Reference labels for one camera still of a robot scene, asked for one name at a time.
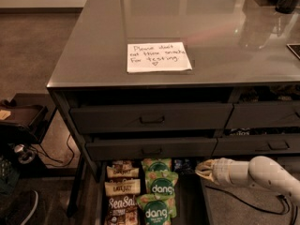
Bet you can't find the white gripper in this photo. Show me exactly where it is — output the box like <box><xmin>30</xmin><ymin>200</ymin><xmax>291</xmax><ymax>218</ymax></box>
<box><xmin>195</xmin><ymin>157</ymin><xmax>249</xmax><ymax>186</ymax></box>

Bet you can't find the blue chip bag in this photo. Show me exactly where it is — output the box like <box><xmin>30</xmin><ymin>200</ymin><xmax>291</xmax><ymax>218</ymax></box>
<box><xmin>173</xmin><ymin>158</ymin><xmax>195</xmax><ymax>175</ymax></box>

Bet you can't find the middle right drawer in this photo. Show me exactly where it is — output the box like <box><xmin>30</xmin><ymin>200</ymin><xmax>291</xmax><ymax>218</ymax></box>
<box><xmin>213</xmin><ymin>134</ymin><xmax>300</xmax><ymax>157</ymax></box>

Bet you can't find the open bottom left drawer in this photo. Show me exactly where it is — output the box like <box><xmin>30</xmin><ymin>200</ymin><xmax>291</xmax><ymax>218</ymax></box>
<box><xmin>95</xmin><ymin>161</ymin><xmax>214</xmax><ymax>225</ymax></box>

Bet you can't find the middle green dang bag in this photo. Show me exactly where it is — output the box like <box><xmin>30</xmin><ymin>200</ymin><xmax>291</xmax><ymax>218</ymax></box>
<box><xmin>145</xmin><ymin>171</ymin><xmax>178</xmax><ymax>195</ymax></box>

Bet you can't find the green dang bag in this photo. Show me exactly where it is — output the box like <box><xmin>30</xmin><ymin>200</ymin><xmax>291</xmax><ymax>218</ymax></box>
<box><xmin>145</xmin><ymin>171</ymin><xmax>178</xmax><ymax>195</ymax></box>
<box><xmin>142</xmin><ymin>158</ymin><xmax>172</xmax><ymax>172</ymax></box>
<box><xmin>137</xmin><ymin>193</ymin><xmax>177</xmax><ymax>225</ymax></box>

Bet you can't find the back green dang bag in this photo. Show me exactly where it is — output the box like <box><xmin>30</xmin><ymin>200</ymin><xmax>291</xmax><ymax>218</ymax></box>
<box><xmin>142</xmin><ymin>158</ymin><xmax>172</xmax><ymax>172</ymax></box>

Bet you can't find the front green dang bag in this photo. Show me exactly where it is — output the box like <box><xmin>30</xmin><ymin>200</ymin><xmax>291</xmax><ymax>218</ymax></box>
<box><xmin>137</xmin><ymin>193</ymin><xmax>177</xmax><ymax>225</ymax></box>

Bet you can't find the top right drawer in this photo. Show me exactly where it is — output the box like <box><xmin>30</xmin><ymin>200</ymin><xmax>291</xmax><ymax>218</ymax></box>
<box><xmin>227</xmin><ymin>101</ymin><xmax>300</xmax><ymax>129</ymax></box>

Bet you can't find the middle left drawer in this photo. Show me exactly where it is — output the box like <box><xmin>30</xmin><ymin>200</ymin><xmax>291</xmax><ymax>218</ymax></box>
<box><xmin>86</xmin><ymin>137</ymin><xmax>217</xmax><ymax>160</ymax></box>

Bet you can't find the bottom right drawer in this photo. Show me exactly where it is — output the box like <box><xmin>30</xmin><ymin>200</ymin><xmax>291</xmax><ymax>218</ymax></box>
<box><xmin>204</xmin><ymin>156</ymin><xmax>300</xmax><ymax>176</ymax></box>

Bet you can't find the brown sea salt snack bag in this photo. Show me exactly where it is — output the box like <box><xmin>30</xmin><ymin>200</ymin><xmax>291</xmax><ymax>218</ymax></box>
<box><xmin>104</xmin><ymin>195</ymin><xmax>140</xmax><ymax>225</ymax></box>

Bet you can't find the back cream bare snack bag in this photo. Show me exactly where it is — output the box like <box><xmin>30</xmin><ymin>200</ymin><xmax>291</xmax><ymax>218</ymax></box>
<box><xmin>107</xmin><ymin>166</ymin><xmax>139</xmax><ymax>178</ymax></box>

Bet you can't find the cream bare snack bag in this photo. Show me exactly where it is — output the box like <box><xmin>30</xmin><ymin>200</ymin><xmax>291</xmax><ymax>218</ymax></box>
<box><xmin>105</xmin><ymin>179</ymin><xmax>141</xmax><ymax>196</ymax></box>
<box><xmin>107</xmin><ymin>166</ymin><xmax>139</xmax><ymax>178</ymax></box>

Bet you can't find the front cream bare snack bag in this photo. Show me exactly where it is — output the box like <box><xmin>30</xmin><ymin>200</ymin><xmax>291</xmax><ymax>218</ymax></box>
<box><xmin>105</xmin><ymin>179</ymin><xmax>141</xmax><ymax>196</ymax></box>

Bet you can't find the grey glass-top drawer cabinet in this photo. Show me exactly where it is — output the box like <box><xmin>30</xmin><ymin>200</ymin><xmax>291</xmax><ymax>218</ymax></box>
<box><xmin>46</xmin><ymin>0</ymin><xmax>300</xmax><ymax>218</ymax></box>

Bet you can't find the top left drawer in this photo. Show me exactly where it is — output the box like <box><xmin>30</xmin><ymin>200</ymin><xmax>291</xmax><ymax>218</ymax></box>
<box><xmin>69</xmin><ymin>103</ymin><xmax>233</xmax><ymax>134</ymax></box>

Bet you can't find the dark tablet on counter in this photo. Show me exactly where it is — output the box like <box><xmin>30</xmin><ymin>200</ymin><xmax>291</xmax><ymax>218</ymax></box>
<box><xmin>287</xmin><ymin>44</ymin><xmax>300</xmax><ymax>60</ymax></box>

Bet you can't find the white handwritten paper note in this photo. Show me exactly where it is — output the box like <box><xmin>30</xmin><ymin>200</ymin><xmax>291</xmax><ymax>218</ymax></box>
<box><xmin>127</xmin><ymin>42</ymin><xmax>192</xmax><ymax>73</ymax></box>

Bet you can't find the grey sneaker shoe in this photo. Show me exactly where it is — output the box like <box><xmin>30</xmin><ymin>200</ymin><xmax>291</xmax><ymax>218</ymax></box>
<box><xmin>18</xmin><ymin>190</ymin><xmax>38</xmax><ymax>225</ymax></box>

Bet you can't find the silver round metal object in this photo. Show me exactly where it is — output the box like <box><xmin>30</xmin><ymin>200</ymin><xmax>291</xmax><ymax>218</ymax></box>
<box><xmin>14</xmin><ymin>144</ymin><xmax>36</xmax><ymax>164</ymax></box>

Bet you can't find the black side tray stand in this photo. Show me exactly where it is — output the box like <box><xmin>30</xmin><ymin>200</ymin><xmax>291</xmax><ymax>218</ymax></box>
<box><xmin>0</xmin><ymin>100</ymin><xmax>48</xmax><ymax>143</ymax></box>

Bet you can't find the green plastic crate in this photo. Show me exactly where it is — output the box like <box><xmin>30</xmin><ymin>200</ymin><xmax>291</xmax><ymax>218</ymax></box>
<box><xmin>0</xmin><ymin>156</ymin><xmax>20</xmax><ymax>195</ymax></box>

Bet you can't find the black floor cable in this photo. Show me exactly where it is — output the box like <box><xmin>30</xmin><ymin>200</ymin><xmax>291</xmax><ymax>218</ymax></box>
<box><xmin>204</xmin><ymin>185</ymin><xmax>291</xmax><ymax>217</ymax></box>

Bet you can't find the black cable left floor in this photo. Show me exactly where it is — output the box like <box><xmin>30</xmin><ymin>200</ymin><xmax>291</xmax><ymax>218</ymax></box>
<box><xmin>30</xmin><ymin>132</ymin><xmax>76</xmax><ymax>169</ymax></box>

